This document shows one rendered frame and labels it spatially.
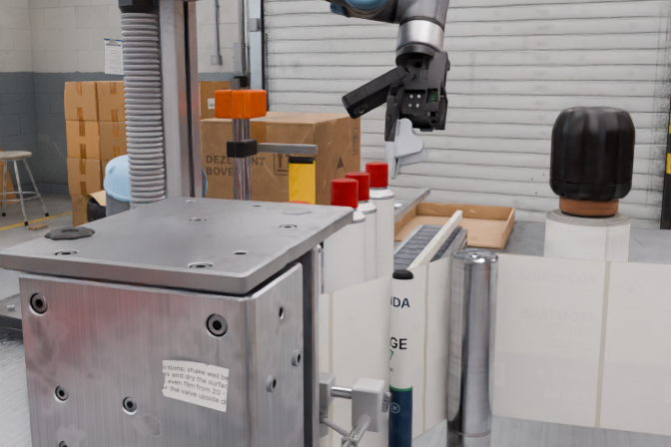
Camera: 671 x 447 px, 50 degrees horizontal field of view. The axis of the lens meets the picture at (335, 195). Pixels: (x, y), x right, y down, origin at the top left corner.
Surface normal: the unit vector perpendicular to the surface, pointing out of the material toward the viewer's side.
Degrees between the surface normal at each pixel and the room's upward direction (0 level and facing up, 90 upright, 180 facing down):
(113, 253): 0
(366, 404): 90
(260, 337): 90
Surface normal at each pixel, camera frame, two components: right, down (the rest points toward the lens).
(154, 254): 0.00, -0.99
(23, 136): 0.90, 0.07
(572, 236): -0.62, 0.14
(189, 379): -0.28, 0.26
